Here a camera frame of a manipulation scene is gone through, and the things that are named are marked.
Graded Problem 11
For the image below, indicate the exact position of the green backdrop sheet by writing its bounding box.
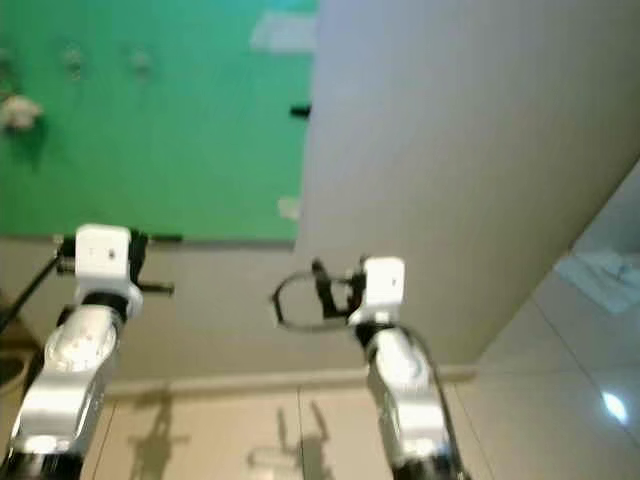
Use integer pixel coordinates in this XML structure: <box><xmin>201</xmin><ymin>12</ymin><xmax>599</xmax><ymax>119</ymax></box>
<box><xmin>0</xmin><ymin>0</ymin><xmax>319</xmax><ymax>244</ymax></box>

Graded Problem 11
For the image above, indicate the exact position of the white paper sheet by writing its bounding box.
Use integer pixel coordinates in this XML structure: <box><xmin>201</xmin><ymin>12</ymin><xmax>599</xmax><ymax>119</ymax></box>
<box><xmin>555</xmin><ymin>250</ymin><xmax>640</xmax><ymax>316</ymax></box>

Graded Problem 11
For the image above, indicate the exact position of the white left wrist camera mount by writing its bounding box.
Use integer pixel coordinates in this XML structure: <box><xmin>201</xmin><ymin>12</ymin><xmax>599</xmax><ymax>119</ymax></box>
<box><xmin>73</xmin><ymin>224</ymin><xmax>143</xmax><ymax>316</ymax></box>

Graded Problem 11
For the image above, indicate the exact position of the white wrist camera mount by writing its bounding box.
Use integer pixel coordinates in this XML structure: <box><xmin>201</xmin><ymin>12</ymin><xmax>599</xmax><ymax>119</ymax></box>
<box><xmin>73</xmin><ymin>224</ymin><xmax>143</xmax><ymax>316</ymax></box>
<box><xmin>358</xmin><ymin>257</ymin><xmax>406</xmax><ymax>323</ymax></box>

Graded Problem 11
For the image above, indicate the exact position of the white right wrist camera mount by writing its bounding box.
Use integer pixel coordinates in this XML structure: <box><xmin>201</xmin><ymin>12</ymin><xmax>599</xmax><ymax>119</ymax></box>
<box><xmin>358</xmin><ymin>257</ymin><xmax>406</xmax><ymax>323</ymax></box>

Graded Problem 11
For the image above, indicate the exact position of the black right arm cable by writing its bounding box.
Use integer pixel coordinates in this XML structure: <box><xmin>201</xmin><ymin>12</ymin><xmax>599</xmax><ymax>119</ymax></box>
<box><xmin>269</xmin><ymin>268</ymin><xmax>471</xmax><ymax>480</ymax></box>

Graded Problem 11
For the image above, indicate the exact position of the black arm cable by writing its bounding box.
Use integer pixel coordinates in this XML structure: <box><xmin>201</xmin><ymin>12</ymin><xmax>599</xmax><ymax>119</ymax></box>
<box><xmin>0</xmin><ymin>252</ymin><xmax>77</xmax><ymax>333</ymax></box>
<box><xmin>269</xmin><ymin>268</ymin><xmax>471</xmax><ymax>480</ymax></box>

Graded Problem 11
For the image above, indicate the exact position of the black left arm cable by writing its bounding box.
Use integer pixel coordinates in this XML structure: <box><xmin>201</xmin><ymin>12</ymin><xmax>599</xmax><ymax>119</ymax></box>
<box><xmin>0</xmin><ymin>252</ymin><xmax>77</xmax><ymax>333</ymax></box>

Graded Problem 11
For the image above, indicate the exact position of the white plush toy keychain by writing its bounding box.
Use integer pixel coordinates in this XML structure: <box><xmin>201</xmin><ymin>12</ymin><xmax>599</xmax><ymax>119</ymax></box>
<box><xmin>0</xmin><ymin>94</ymin><xmax>45</xmax><ymax>132</ymax></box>

